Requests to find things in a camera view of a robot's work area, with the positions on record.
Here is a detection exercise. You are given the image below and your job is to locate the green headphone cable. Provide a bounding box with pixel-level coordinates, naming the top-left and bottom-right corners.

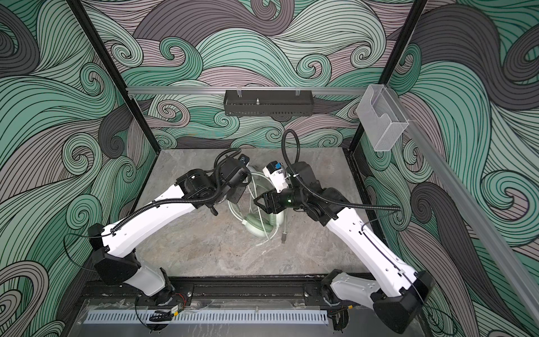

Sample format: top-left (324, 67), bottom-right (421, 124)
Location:
top-left (229, 172), bottom-right (291, 247)

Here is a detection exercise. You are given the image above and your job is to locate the black perforated metal tray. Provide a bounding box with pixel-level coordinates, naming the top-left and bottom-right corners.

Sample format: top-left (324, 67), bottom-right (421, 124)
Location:
top-left (223, 91), bottom-right (314, 120)

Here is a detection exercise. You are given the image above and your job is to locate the green over-ear headphones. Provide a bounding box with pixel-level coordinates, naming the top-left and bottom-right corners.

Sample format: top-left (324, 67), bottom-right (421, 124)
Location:
top-left (227, 167), bottom-right (285, 240)

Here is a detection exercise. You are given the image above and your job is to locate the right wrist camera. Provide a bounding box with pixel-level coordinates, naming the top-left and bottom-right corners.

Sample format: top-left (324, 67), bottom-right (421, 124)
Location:
top-left (262, 161), bottom-right (289, 193)

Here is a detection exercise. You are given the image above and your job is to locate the aluminium rail right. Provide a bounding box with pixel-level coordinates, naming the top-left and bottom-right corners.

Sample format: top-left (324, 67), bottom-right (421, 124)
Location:
top-left (387, 90), bottom-right (539, 329)

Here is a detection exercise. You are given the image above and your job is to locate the white slotted cable duct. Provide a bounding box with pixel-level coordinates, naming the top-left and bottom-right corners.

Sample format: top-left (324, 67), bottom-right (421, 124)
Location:
top-left (82, 309), bottom-right (329, 325)

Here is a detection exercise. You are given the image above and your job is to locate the clear plastic wall holder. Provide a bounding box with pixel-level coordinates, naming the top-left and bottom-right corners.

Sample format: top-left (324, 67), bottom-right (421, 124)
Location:
top-left (356, 84), bottom-right (409, 152)

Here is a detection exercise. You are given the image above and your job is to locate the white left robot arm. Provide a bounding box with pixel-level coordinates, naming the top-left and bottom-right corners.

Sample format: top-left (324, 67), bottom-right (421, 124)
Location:
top-left (88, 154), bottom-right (251, 305)

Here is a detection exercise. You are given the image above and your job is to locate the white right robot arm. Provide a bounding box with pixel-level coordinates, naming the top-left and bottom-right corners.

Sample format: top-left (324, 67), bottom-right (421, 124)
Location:
top-left (253, 188), bottom-right (435, 334)

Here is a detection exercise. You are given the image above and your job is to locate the black corrugated hose right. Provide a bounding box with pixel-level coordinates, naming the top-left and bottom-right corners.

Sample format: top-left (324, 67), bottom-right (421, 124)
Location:
top-left (281, 128), bottom-right (401, 211)

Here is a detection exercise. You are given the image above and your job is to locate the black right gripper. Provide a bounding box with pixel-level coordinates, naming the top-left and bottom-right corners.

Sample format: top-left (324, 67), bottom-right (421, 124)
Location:
top-left (255, 182), bottom-right (312, 213)

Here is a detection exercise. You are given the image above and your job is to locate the black corner frame post right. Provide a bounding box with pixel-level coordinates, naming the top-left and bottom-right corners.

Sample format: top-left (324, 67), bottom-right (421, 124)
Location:
top-left (349, 1), bottom-right (427, 155)

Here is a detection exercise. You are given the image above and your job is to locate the black corner frame post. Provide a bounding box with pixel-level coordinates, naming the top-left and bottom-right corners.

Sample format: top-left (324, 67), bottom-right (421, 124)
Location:
top-left (66, 0), bottom-right (161, 154)
top-left (349, 1), bottom-right (427, 155)

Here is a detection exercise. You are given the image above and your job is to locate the black corner frame post left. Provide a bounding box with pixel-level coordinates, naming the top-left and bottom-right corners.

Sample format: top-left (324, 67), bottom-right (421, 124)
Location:
top-left (66, 0), bottom-right (161, 154)

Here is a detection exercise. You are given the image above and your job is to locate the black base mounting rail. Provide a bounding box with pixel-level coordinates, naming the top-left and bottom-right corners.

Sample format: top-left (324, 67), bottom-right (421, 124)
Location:
top-left (81, 270), bottom-right (338, 306)

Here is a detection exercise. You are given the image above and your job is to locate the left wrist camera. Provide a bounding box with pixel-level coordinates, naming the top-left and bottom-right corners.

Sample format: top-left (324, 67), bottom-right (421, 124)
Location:
top-left (229, 154), bottom-right (251, 174)

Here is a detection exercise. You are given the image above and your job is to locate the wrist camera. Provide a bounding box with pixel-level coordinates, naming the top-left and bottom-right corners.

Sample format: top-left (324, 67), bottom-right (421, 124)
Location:
top-left (262, 161), bottom-right (289, 193)
top-left (229, 154), bottom-right (251, 174)

